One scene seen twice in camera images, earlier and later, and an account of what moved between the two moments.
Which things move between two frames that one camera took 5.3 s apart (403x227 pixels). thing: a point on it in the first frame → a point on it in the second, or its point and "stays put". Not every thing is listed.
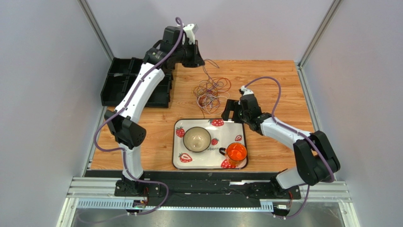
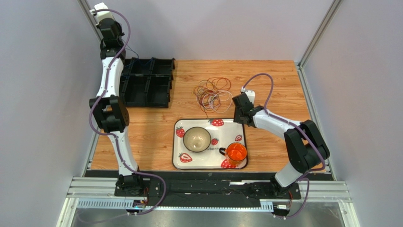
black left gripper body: (188, 54) → (119, 34)
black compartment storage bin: (123, 74) stays put
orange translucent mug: (235, 153) stays put
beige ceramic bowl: (197, 139) stays put
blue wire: (213, 63) → (137, 59)
